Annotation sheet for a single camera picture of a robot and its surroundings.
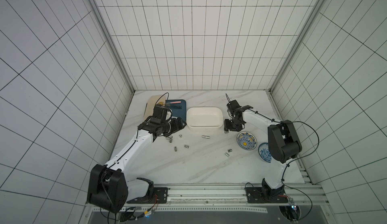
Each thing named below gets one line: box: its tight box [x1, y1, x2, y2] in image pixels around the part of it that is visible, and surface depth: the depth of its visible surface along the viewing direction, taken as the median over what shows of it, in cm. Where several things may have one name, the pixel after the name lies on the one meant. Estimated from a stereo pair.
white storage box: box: [186, 106, 224, 130], surface depth 102 cm
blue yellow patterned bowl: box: [236, 131, 258, 151], surface depth 92 cm
